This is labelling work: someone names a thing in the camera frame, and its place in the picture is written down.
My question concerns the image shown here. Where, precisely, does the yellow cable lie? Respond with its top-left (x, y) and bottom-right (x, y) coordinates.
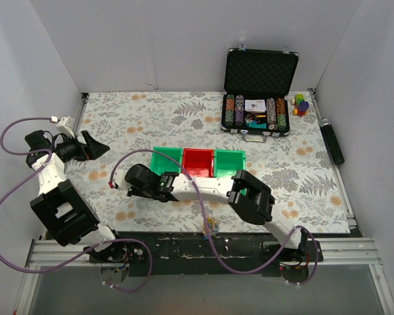
top-left (200, 216), bottom-right (220, 237)

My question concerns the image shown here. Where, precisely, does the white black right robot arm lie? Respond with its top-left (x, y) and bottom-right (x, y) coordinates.
top-left (121, 164), bottom-right (308, 261)

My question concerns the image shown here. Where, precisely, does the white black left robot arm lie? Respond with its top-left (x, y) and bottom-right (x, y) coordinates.
top-left (25, 130), bottom-right (127, 263)

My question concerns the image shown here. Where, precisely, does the green plastic bin left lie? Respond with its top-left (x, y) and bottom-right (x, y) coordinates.
top-left (150, 147), bottom-right (183, 175)

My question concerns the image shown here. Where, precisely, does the green plastic bin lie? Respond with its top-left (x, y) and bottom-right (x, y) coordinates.
top-left (150, 147), bottom-right (183, 175)
top-left (211, 149), bottom-right (246, 203)

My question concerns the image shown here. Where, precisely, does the floral table mat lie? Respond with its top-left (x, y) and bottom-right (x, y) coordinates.
top-left (66, 92), bottom-right (349, 234)

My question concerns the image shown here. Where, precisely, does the red plastic bin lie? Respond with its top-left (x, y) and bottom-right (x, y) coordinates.
top-left (183, 148), bottom-right (215, 177)

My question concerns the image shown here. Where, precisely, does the green plastic bin right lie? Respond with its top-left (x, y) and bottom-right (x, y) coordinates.
top-left (211, 149), bottom-right (246, 203)

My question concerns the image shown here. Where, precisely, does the teal plastic piece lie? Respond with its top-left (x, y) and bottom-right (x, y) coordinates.
top-left (247, 121), bottom-right (267, 129)

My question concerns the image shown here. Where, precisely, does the white card deck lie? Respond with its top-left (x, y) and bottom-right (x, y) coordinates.
top-left (244, 99), bottom-right (267, 113)

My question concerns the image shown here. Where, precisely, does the black poker chip case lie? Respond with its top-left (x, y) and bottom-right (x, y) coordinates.
top-left (221, 48), bottom-right (299, 142)

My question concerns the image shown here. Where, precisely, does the colourful toy block train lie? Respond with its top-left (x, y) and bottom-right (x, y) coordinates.
top-left (291, 94), bottom-right (309, 117)

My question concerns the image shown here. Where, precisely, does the black cylindrical flashlight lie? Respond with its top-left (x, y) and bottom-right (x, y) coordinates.
top-left (319, 118), bottom-right (345, 165)

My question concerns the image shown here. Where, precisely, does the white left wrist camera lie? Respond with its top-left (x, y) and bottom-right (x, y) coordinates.
top-left (50, 116), bottom-right (75, 137)

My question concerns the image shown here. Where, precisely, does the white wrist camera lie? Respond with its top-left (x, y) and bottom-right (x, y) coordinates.
top-left (50, 116), bottom-right (75, 137)
top-left (109, 171), bottom-right (130, 190)

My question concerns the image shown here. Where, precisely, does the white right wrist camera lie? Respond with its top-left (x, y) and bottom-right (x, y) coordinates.
top-left (109, 171), bottom-right (130, 190)

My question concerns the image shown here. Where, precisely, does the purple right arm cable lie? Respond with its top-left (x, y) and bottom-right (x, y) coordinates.
top-left (110, 149), bottom-right (318, 287)

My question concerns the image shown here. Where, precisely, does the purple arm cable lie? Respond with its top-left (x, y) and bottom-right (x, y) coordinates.
top-left (0, 115), bottom-right (152, 293)
top-left (110, 149), bottom-right (318, 287)

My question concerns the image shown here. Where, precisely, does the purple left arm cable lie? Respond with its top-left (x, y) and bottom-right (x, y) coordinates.
top-left (0, 115), bottom-right (152, 293)

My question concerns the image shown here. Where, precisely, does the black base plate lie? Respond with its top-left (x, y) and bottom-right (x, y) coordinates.
top-left (45, 231), bottom-right (329, 280)

